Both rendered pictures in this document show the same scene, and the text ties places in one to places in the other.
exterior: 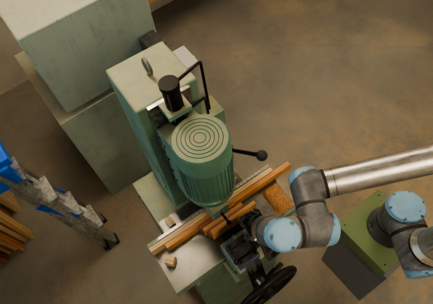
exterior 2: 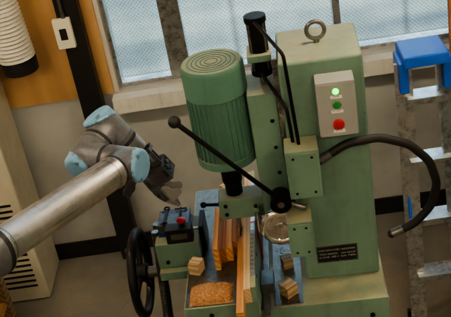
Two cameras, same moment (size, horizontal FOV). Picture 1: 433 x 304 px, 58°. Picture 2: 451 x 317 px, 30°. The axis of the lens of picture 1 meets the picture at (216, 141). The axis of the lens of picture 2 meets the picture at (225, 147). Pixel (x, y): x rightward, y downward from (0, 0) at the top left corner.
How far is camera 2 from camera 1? 2.47 m
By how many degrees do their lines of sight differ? 81
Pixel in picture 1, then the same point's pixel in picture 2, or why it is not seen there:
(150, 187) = not seen: hidden behind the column
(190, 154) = (201, 54)
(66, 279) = (396, 270)
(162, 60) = (327, 50)
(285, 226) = (98, 112)
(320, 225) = (81, 143)
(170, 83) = (252, 15)
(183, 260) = not seen: hidden behind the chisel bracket
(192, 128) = (225, 59)
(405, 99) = not seen: outside the picture
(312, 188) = (113, 150)
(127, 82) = (319, 30)
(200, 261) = (208, 212)
